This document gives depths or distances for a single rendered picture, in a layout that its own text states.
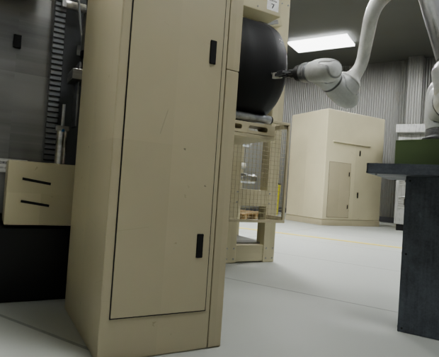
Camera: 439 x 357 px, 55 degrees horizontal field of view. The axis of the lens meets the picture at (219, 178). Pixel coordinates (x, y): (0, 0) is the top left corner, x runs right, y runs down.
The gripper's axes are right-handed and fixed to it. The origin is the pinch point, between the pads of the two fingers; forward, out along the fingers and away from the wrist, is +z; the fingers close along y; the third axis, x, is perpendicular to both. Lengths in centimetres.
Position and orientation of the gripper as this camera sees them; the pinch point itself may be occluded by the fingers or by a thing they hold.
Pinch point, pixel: (277, 75)
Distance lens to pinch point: 217.1
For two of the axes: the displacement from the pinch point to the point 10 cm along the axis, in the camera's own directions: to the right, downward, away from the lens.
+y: -8.7, -0.7, -4.9
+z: -4.7, -1.5, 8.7
